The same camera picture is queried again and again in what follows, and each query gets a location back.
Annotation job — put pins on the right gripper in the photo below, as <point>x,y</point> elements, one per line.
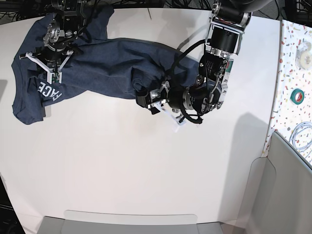
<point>48,57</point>

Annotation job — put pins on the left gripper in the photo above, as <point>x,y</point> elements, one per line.
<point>165,99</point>

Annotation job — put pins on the dark blue t-shirt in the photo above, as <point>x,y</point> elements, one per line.
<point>119,68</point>

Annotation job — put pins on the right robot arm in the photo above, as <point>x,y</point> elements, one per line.
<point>68,23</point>

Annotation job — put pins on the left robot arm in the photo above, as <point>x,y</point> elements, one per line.
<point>228,22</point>

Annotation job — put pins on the grey chair bottom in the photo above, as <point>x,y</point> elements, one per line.
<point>77,222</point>

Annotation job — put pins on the grey chair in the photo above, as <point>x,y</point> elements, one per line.
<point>77,222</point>
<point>278,195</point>

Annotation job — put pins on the terrazzo patterned side table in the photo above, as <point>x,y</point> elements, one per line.
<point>293,122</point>

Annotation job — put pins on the green tape roll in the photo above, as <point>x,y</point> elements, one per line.
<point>297,96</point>

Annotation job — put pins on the grey chair right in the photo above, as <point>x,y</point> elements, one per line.
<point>278,195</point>

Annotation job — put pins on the clear tape dispenser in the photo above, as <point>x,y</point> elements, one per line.
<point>303,58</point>

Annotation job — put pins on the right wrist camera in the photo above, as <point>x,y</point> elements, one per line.
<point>54,77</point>

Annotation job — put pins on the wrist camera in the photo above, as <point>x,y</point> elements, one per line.
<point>54,77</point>
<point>177,125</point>

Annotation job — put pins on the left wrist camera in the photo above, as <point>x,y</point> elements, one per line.
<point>177,125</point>

